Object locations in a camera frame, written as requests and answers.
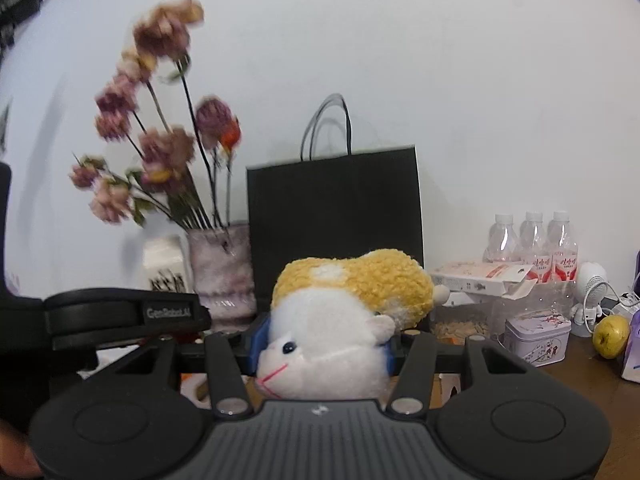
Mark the yellow white plush hamster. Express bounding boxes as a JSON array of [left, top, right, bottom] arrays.
[[254, 248, 452, 401]]

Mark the person's left hand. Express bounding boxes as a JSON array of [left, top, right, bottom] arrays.
[[0, 422, 41, 479]]

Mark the red cardboard pumpkin box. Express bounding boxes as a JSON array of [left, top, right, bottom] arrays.
[[179, 311, 461, 411]]

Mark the clear container with grains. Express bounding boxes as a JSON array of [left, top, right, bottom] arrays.
[[428, 292, 504, 344]]

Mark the pink marbled vase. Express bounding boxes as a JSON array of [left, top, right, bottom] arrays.
[[186, 222, 257, 333]]

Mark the white red flat carton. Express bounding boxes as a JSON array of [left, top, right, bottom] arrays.
[[430, 262, 538, 300]]

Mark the white green milk carton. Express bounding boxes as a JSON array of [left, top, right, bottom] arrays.
[[142, 235, 192, 294]]

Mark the small printed tin box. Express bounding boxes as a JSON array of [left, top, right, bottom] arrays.
[[502, 309, 572, 367]]

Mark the black paper shopping bag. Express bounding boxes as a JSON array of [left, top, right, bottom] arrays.
[[246, 93, 424, 312]]

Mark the left clear water bottle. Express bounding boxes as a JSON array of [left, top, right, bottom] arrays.
[[483, 214, 518, 262]]

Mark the clear water bottle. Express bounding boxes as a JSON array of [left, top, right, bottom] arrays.
[[518, 211, 552, 284], [547, 211, 578, 282], [483, 214, 518, 262]]

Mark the middle clear water bottle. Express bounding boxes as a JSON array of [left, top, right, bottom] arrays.
[[518, 211, 552, 284]]

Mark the right clear water bottle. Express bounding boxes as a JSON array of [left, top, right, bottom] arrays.
[[547, 211, 578, 282]]

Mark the white small desk fan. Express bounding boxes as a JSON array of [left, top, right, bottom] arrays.
[[570, 261, 620, 338]]

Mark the yellow green apple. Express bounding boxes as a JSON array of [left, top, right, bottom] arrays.
[[592, 314, 630, 360]]

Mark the purple white gift bag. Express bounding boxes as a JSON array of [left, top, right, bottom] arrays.
[[622, 311, 640, 384]]

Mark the dried pink rose bouquet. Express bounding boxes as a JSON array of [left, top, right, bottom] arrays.
[[68, 0, 242, 231]]

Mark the black studio light head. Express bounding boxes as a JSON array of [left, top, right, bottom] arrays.
[[0, 0, 43, 58]]

